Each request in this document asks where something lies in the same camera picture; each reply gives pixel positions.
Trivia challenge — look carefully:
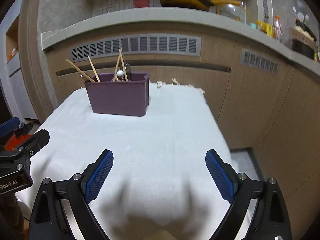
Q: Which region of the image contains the white plastic spoon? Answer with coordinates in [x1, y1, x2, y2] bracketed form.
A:
[117, 70, 124, 78]

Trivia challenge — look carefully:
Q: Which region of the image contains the long wooden chopstick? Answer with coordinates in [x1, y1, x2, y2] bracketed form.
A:
[66, 59, 95, 82]

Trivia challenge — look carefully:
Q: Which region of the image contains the grey kitchen countertop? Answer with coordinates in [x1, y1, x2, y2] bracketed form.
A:
[41, 7, 319, 76]

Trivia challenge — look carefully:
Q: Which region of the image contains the white table cloth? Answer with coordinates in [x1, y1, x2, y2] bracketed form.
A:
[17, 83, 237, 239]

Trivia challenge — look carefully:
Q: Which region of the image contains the small grey ventilation grille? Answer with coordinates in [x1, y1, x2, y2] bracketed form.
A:
[240, 49, 278, 74]

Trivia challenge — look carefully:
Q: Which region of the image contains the purple plastic utensil holder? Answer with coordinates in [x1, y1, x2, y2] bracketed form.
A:
[85, 72, 150, 116]

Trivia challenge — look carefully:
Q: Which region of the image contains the orange capped bottle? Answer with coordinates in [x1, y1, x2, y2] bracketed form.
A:
[272, 15, 282, 42]

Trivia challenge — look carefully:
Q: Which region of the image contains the yellow handled pan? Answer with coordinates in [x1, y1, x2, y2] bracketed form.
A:
[159, 0, 244, 11]

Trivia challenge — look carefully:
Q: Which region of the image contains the black bowl on counter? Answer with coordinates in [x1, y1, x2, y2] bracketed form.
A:
[291, 19, 318, 60]

